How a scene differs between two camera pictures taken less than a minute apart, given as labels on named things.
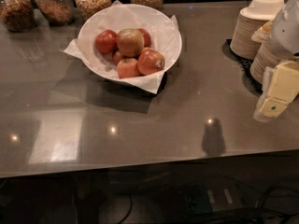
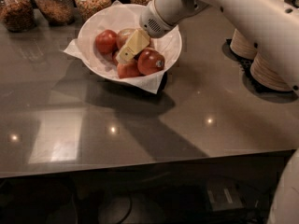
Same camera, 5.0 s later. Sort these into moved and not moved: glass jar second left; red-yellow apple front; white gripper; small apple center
Moved: white gripper
Not moved: small apple center; red-yellow apple front; glass jar second left
